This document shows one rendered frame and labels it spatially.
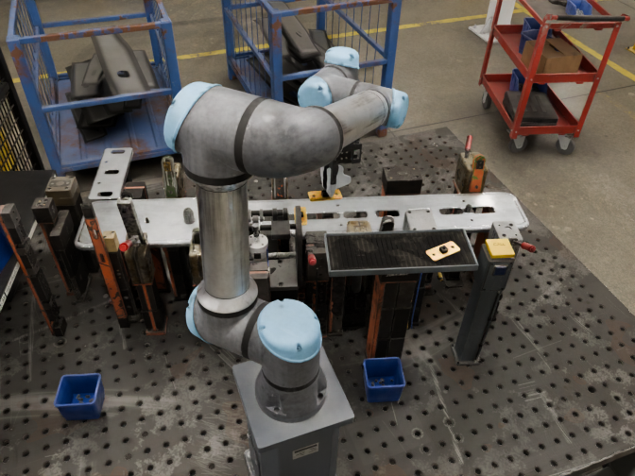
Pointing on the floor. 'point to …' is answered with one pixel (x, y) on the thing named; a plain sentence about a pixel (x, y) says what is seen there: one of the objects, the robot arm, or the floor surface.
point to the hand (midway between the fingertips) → (326, 189)
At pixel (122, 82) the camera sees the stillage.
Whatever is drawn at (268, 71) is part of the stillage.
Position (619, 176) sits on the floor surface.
